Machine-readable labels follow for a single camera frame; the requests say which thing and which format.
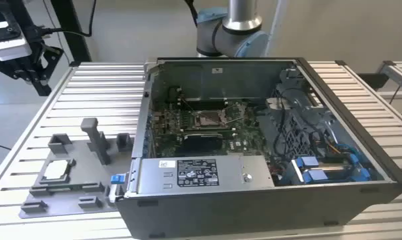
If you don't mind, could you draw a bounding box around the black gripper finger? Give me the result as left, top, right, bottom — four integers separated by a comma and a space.
0, 56, 43, 96
39, 44, 66, 97

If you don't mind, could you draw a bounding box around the silver CPU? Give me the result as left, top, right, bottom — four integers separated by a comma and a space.
42, 159, 72, 180

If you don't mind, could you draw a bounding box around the black RAM slot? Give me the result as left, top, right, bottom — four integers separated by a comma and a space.
182, 98, 229, 104
183, 127, 234, 133

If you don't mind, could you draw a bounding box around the CPU socket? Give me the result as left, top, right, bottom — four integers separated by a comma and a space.
194, 109, 227, 130

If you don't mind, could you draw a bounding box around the grey parts rack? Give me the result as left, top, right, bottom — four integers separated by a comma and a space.
18, 117, 138, 220

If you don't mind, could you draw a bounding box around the green RAM stick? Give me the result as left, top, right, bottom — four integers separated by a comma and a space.
30, 181, 101, 192

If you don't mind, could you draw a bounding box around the black graphics card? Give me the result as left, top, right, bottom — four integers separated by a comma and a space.
182, 133, 225, 152

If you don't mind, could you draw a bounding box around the silver power supply with label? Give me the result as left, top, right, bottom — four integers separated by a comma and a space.
134, 154, 277, 196

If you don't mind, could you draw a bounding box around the metal locking lever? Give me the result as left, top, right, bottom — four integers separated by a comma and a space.
226, 114, 246, 124

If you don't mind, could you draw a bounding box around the green motherboard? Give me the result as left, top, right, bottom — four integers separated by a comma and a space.
149, 99, 279, 161

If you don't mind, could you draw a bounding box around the grey-blue plastic shroud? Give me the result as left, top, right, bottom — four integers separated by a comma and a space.
273, 68, 333, 121

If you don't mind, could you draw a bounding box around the black mesh drive cage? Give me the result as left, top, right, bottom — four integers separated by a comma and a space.
255, 107, 326, 163

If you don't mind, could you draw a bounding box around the black open PC case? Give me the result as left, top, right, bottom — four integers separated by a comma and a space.
115, 56, 402, 238

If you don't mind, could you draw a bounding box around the hard disk in blue carrier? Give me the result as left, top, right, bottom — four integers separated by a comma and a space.
289, 152, 373, 186

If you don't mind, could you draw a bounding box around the black box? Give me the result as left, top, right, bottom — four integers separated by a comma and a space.
357, 72, 389, 92

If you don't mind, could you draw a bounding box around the black metal frame post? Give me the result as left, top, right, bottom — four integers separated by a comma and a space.
52, 0, 94, 64

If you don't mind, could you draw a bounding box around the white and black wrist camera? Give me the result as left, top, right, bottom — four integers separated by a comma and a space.
0, 0, 32, 62

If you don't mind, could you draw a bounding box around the black camera cable with plug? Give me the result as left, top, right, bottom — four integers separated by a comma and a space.
30, 0, 98, 39

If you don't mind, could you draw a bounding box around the blue wire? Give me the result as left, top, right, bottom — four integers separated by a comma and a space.
333, 142, 359, 158

